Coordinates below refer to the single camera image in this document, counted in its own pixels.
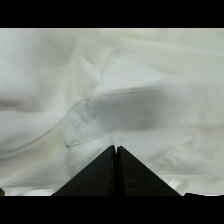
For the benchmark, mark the white shirt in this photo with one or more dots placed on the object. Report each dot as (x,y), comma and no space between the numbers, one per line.
(133,83)

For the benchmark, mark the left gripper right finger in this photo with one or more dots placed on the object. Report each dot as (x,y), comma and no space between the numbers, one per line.
(140,176)

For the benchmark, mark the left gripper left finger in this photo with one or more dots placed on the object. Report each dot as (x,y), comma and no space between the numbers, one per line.
(96,176)

